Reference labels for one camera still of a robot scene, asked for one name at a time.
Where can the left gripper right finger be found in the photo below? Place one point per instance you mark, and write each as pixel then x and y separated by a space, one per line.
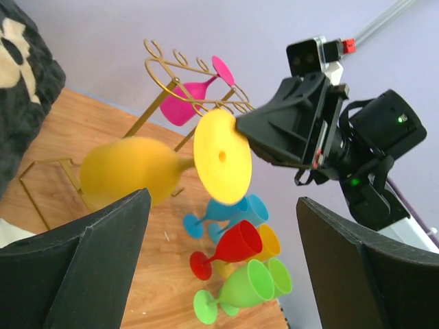
pixel 363 279

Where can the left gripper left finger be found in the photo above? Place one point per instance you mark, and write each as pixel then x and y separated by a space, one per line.
pixel 77 275

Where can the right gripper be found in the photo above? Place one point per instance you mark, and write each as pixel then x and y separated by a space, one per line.
pixel 299 127

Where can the green wine glass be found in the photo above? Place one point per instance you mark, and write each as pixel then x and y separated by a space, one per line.
pixel 248 286
pixel 282 282

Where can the light blue wine glass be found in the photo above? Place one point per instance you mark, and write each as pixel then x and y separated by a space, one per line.
pixel 256 213

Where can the yellow wine glass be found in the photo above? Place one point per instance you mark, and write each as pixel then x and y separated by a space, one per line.
pixel 271 248

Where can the pink wine glass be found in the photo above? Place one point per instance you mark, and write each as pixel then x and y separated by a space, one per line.
pixel 181 105

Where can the orange wine glass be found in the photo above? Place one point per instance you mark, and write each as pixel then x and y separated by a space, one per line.
pixel 221 158

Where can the red wine glass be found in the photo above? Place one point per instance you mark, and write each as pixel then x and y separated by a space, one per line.
pixel 237 244

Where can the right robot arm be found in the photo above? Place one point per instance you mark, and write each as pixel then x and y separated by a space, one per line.
pixel 380 130

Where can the folded beige cloth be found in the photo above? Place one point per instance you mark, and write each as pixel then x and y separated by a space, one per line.
pixel 10 233

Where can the black floral pillow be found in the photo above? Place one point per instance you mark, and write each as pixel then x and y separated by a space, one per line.
pixel 31 81

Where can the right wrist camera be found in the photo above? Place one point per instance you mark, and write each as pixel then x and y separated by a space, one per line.
pixel 315 55

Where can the gold wire glass rack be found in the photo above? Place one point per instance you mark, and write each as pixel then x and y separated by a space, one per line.
pixel 235 100

